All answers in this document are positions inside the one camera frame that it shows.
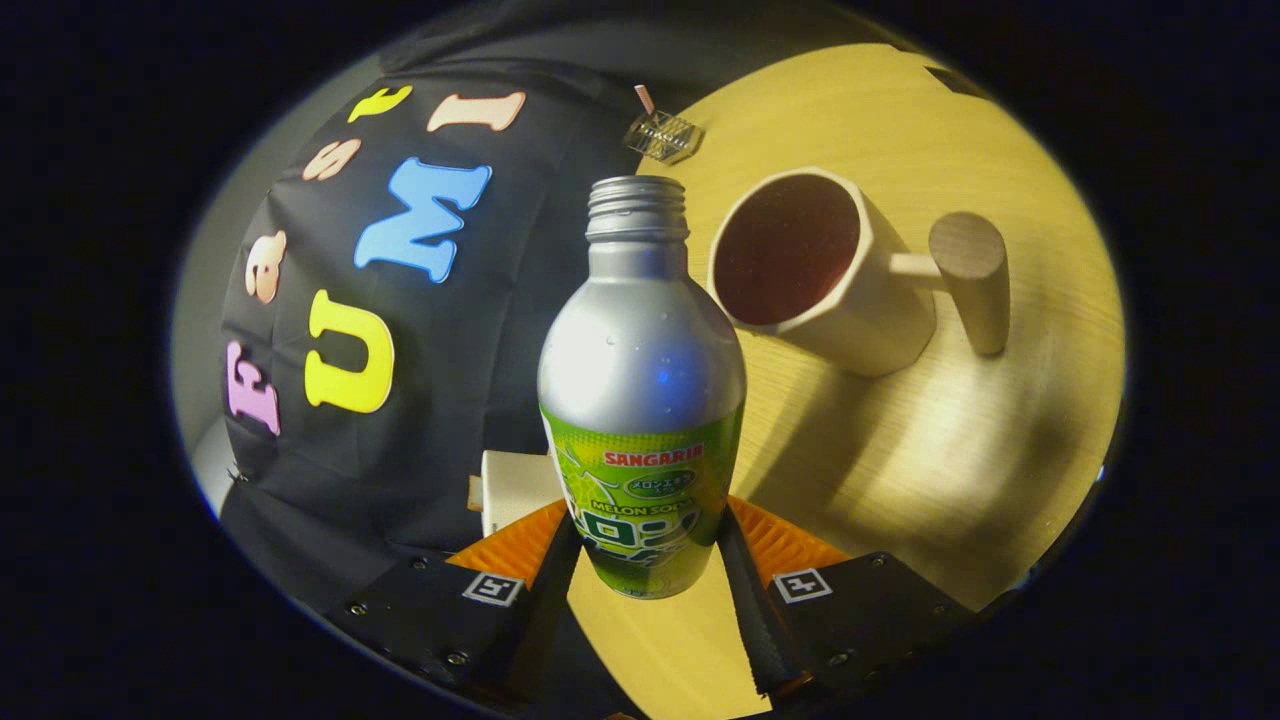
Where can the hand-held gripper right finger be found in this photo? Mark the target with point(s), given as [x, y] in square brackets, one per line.
[748, 615]

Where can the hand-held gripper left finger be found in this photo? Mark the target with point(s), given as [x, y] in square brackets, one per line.
[540, 620]

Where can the silver green juice bottle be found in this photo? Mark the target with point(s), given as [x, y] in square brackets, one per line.
[640, 370]

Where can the white toaster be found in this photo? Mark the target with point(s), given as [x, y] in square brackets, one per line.
[515, 490]

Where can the toast slice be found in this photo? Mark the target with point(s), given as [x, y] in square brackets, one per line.
[475, 494]

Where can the wooden table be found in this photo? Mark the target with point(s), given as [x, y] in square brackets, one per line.
[900, 470]

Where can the pink stick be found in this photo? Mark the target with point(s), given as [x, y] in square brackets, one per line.
[645, 99]

